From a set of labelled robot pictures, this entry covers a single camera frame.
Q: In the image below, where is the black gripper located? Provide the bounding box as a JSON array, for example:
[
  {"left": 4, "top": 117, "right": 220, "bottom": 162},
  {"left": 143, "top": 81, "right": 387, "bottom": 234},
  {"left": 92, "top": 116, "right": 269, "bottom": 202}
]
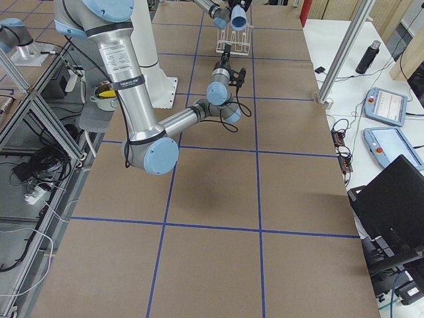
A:
[
  {"left": 228, "top": 0, "right": 251, "bottom": 9},
  {"left": 217, "top": 44, "right": 231, "bottom": 70}
]

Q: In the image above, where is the light blue plastic cup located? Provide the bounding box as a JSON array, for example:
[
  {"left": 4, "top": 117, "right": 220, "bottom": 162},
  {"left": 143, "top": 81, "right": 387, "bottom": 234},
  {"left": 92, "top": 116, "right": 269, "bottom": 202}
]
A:
[{"left": 231, "top": 5, "right": 248, "bottom": 31}]

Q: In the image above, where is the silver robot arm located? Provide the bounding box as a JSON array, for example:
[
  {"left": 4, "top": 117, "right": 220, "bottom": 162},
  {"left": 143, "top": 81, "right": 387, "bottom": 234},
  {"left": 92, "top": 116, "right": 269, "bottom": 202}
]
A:
[
  {"left": 193, "top": 0, "right": 252, "bottom": 30},
  {"left": 54, "top": 1, "right": 245, "bottom": 175}
]

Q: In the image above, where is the small black device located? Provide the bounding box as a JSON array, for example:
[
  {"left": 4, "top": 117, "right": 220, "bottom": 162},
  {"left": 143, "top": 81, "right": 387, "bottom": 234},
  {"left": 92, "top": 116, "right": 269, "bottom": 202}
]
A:
[{"left": 314, "top": 66, "right": 325, "bottom": 74}]

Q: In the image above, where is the white pot with yellow item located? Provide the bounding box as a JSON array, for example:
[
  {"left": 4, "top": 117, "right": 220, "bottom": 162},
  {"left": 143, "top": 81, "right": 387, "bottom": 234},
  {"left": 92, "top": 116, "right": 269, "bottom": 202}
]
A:
[{"left": 89, "top": 80, "right": 118, "bottom": 112}]

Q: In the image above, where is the black water bottle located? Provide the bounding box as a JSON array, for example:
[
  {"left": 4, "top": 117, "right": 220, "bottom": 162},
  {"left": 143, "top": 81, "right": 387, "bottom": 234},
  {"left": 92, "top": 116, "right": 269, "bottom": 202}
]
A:
[{"left": 355, "top": 40, "right": 381, "bottom": 75}]

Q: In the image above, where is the black usb hub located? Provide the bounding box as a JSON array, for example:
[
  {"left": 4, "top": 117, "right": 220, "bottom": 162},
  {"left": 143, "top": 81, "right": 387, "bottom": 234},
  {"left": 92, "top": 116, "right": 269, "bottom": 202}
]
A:
[{"left": 331, "top": 130, "right": 352, "bottom": 174}]

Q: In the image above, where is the upper teach pendant tablet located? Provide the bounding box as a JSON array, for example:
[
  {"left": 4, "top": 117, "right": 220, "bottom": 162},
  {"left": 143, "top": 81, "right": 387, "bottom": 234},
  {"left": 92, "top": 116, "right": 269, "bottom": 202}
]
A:
[{"left": 364, "top": 87, "right": 408, "bottom": 127}]

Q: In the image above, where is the teach pendant tablet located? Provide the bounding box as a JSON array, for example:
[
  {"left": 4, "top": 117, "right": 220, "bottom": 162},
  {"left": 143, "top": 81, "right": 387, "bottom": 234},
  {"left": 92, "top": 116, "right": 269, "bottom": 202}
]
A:
[
  {"left": 364, "top": 87, "right": 408, "bottom": 127},
  {"left": 363, "top": 127, "right": 423, "bottom": 171}
]

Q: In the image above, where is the lower teach pendant tablet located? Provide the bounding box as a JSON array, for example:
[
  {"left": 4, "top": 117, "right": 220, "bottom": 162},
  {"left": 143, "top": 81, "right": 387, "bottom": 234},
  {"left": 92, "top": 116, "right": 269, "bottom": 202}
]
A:
[{"left": 363, "top": 127, "right": 423, "bottom": 171}]

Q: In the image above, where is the black laptop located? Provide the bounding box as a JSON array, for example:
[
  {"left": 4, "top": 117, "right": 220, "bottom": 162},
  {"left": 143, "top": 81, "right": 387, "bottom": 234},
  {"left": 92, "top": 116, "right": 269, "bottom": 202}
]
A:
[{"left": 347, "top": 154, "right": 424, "bottom": 252}]

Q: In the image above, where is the white wire cup holder rack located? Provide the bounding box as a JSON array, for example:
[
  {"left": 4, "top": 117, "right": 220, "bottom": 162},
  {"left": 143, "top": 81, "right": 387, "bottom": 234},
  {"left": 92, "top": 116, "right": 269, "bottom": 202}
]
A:
[{"left": 215, "top": 25, "right": 254, "bottom": 56}]

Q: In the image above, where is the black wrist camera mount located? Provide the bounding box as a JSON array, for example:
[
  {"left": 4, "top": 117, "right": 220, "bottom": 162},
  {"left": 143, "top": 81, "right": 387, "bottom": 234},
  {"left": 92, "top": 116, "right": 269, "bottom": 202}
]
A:
[{"left": 229, "top": 68, "right": 246, "bottom": 88}]

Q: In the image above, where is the white pedestal base plate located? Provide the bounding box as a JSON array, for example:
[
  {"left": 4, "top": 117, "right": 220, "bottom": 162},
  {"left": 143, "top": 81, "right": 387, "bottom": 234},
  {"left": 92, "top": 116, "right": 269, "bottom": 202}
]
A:
[{"left": 131, "top": 0, "right": 178, "bottom": 109}]

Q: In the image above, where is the aluminium frame post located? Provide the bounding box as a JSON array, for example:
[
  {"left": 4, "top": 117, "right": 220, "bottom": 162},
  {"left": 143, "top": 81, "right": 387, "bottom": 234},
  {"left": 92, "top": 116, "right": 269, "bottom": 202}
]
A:
[{"left": 316, "top": 0, "right": 376, "bottom": 109}]

